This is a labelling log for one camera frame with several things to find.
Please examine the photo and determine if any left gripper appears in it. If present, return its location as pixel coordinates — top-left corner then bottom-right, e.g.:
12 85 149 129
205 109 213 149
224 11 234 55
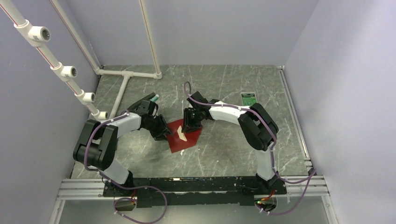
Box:
144 114 173 141

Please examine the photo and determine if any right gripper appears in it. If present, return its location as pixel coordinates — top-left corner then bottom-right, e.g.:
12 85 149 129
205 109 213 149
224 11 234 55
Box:
181 108 203 133

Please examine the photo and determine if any tan letter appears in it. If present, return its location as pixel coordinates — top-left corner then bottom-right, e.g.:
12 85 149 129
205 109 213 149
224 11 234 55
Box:
177 126 187 142

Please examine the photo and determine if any red envelope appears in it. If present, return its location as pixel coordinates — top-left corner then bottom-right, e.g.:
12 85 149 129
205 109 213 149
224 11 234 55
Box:
166 119 202 153

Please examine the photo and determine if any green glue stick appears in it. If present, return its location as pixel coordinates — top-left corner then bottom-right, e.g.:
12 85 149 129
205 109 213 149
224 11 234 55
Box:
150 94 159 102

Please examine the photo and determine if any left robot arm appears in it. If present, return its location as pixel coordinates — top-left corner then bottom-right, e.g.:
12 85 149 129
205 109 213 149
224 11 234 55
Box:
73 99 171 196

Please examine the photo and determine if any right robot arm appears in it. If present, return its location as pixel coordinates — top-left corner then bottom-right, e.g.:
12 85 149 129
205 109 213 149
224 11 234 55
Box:
182 91 281 194

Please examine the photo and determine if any green labelled plastic box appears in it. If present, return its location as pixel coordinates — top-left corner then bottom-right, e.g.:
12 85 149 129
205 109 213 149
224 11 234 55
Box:
241 92 257 106

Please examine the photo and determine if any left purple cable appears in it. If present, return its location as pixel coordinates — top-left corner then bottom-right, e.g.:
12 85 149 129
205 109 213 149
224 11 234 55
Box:
84 110 169 224

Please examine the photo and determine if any purple cable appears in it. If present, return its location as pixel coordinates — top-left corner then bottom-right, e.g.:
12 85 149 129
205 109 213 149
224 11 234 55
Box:
84 110 169 224
183 81 318 217

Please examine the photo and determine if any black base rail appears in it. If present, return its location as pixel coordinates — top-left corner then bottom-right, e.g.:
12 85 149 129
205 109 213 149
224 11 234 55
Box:
103 176 287 208

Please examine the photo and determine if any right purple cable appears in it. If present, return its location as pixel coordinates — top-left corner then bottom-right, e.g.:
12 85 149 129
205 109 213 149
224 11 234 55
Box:
183 81 318 217

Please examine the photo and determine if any white pvc pipe frame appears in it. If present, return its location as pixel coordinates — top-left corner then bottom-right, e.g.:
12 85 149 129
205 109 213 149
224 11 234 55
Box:
0 0 163 121

